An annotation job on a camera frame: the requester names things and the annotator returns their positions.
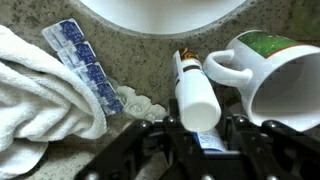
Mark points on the blue contact lens blister strip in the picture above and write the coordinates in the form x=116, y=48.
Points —
x=76, y=53

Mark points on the empty clear blister pack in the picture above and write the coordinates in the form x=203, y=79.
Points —
x=139, y=106

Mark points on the white towel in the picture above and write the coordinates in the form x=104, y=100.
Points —
x=40, y=101

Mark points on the white green mug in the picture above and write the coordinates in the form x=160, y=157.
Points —
x=277, y=78

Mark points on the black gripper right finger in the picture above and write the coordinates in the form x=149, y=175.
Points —
x=274, y=151

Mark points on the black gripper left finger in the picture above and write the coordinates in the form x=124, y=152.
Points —
x=128, y=154

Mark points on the small white bottle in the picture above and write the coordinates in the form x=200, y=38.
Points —
x=198, y=106

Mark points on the white oval sink basin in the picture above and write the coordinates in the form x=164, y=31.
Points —
x=162, y=16

